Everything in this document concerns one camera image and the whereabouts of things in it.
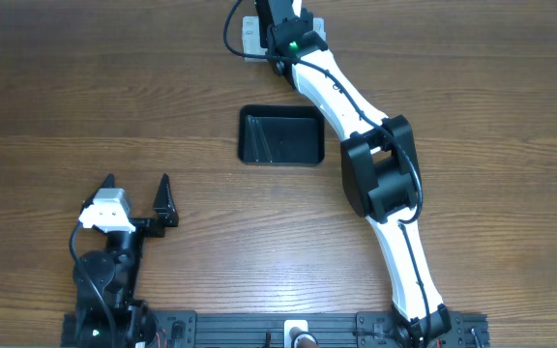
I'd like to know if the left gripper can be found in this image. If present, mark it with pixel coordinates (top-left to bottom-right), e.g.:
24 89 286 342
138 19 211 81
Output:
81 172 180 239

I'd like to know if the clear test tube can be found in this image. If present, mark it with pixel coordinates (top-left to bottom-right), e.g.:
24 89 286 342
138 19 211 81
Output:
252 116 275 164

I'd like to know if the black tray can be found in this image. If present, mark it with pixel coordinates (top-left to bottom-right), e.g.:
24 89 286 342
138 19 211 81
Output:
237 103 327 168

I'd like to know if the white test tube rack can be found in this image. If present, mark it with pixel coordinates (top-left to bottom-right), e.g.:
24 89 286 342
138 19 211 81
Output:
241 15 329 64

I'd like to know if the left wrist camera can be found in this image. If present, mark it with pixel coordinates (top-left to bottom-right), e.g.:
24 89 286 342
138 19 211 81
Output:
77 187 137 235

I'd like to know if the mounting rail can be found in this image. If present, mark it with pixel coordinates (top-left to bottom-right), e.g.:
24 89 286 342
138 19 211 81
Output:
60 309 492 348

